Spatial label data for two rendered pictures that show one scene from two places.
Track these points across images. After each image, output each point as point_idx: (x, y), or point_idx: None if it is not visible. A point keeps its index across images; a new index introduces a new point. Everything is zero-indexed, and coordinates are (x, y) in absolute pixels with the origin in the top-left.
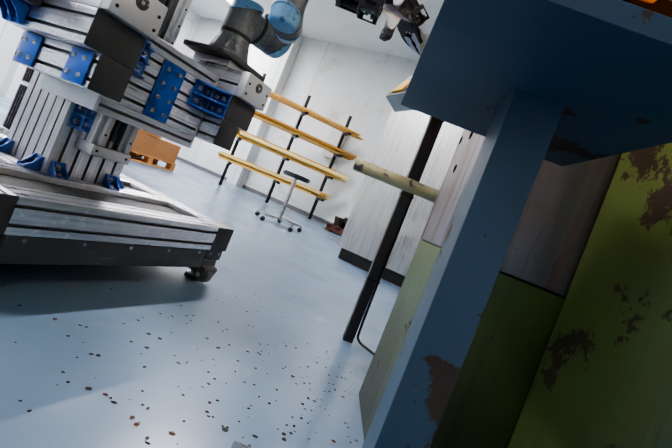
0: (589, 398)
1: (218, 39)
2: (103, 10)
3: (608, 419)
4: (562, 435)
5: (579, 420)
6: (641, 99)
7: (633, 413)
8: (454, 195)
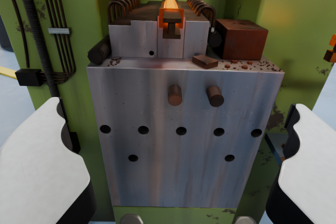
0: (253, 180)
1: None
2: None
3: (264, 181)
4: (244, 191)
5: (251, 185)
6: None
7: (273, 177)
8: (170, 179)
